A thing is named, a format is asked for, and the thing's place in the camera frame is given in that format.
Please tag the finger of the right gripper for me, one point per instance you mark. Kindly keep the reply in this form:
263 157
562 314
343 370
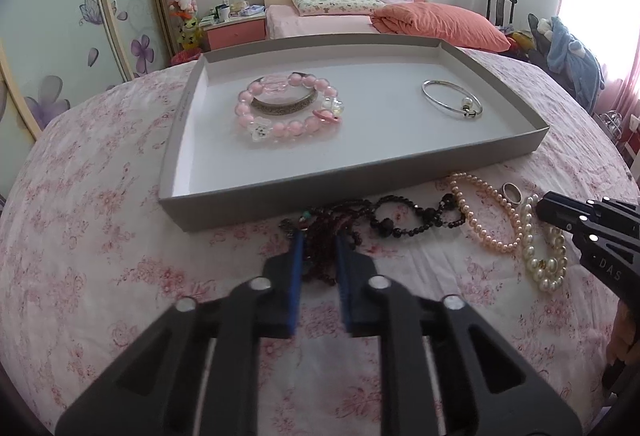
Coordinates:
561 211

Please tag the pink curtain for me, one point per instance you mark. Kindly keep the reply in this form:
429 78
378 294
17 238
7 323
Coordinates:
620 95

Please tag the grey cardboard tray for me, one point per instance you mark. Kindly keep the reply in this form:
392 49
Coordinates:
217 173

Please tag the person's right hand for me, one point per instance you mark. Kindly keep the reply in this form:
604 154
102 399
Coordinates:
622 345

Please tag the blue clothing on chair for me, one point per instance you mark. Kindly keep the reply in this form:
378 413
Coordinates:
568 54

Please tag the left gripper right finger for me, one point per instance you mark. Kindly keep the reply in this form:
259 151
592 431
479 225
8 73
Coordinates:
443 368

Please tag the dark wooden chair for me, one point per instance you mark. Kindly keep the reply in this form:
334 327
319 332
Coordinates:
500 12

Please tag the white mug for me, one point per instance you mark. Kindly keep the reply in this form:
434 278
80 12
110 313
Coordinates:
223 12

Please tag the pink beige nightstand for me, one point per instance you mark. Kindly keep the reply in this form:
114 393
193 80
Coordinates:
234 32

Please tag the folded salmon quilt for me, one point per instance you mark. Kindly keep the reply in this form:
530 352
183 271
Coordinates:
457 26

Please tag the sliding floral wardrobe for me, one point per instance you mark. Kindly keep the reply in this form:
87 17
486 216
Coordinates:
60 53

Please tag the thin silver bangle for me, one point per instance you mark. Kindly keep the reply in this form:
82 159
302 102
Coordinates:
452 98

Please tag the wide engraved silver bangle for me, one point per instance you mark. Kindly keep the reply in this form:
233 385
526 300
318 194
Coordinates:
262 89

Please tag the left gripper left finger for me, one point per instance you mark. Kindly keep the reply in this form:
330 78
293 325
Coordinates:
195 369

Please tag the bed with pink sheet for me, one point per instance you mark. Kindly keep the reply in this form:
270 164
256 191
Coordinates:
285 22

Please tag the red waste basket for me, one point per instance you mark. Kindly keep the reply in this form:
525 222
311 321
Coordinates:
186 56

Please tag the white floral pillow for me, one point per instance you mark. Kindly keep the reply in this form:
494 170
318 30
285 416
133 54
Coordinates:
336 7

